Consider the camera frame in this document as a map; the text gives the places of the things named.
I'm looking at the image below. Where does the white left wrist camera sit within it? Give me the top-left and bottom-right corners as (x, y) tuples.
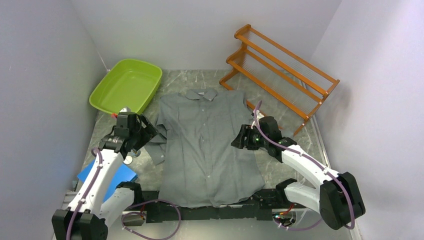
(111, 106), (131, 119)

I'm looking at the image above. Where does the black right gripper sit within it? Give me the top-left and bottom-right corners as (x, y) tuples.
(231, 124), (269, 150)

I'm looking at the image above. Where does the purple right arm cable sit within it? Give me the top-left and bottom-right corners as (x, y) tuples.
(251, 100), (356, 232)

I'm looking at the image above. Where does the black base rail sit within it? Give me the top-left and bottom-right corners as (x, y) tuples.
(125, 188), (304, 223)

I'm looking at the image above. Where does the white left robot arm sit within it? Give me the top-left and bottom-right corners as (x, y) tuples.
(51, 111), (158, 240)

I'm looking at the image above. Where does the green plastic tub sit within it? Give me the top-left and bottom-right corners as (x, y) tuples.
(88, 58), (163, 115)

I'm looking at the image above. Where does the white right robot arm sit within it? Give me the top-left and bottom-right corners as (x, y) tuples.
(231, 116), (366, 230)

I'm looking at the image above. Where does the grey button-up shirt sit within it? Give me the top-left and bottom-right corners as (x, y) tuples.
(145, 88), (265, 208)

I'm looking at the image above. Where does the orange wooden rack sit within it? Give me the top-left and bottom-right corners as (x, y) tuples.
(219, 24), (340, 135)

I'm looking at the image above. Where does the blue flat pad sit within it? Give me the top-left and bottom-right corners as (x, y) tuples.
(77, 159), (138, 203)

